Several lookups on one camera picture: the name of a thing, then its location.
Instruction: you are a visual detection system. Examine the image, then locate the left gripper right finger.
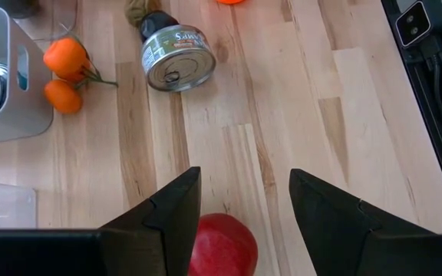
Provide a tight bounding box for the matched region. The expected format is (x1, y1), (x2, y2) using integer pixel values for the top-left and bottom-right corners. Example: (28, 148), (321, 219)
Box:
(288, 168), (434, 276)

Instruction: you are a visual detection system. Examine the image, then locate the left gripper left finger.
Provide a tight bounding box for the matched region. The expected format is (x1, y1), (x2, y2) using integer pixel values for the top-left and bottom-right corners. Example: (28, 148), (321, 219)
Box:
(100, 166), (202, 276)

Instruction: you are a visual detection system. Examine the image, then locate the dark red apple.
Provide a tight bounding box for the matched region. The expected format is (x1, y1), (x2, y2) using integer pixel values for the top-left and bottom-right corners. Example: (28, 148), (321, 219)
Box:
(187, 212), (259, 276)

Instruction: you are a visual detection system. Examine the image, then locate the tuna can photo label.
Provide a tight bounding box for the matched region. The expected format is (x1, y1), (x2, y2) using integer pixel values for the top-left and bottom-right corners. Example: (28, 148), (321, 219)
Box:
(140, 24), (217, 94)

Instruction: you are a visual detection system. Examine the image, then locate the orange tangerine cluster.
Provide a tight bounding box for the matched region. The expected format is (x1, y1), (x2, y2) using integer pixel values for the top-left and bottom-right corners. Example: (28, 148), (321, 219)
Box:
(42, 34), (119, 115)

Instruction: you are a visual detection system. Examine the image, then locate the tall clear plastic bin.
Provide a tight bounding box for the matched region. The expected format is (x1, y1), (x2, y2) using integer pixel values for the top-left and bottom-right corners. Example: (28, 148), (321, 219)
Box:
(0, 179), (38, 230)

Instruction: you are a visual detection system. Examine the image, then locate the clear bin with cans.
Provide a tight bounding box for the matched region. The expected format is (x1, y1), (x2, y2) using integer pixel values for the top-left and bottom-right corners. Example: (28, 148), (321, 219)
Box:
(0, 5), (55, 147)

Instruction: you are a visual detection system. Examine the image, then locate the dark round fruit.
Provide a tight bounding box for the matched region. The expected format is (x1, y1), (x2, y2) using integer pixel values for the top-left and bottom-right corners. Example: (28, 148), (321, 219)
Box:
(139, 10), (180, 42)

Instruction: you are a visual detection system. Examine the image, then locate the brown kiwi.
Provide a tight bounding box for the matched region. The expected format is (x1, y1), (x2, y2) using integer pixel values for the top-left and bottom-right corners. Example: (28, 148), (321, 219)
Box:
(124, 0), (163, 28)

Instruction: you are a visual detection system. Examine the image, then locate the short clear plastic bin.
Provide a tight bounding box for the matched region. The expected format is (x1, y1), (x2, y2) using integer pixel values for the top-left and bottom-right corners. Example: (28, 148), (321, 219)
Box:
(0, 0), (80, 42)

